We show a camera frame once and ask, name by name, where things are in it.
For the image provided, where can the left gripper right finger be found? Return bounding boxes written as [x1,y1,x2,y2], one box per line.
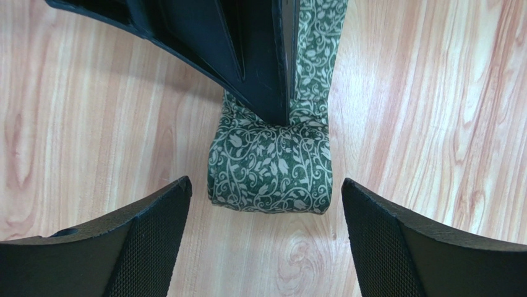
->
[341,178,526,296]

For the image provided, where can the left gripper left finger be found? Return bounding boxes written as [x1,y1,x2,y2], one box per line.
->
[1,176,192,296]

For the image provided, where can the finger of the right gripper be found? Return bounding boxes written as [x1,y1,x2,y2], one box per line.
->
[284,0,300,100]
[49,0,291,126]

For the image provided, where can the green floral patterned tie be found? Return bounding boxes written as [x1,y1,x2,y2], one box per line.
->
[207,0,348,215]

